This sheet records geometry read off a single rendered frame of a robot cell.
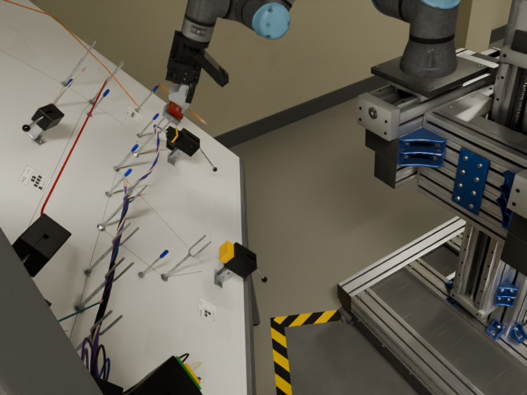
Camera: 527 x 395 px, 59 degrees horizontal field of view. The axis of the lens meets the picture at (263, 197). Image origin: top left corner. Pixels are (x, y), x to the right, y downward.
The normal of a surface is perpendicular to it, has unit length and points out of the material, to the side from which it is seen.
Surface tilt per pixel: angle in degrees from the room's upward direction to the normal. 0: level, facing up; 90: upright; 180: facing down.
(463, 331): 0
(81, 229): 50
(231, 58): 90
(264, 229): 0
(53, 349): 90
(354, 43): 90
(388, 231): 0
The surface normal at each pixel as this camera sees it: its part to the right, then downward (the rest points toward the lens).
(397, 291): -0.11, -0.79
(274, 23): 0.41, 0.52
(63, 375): 0.99, -0.12
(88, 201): 0.69, -0.60
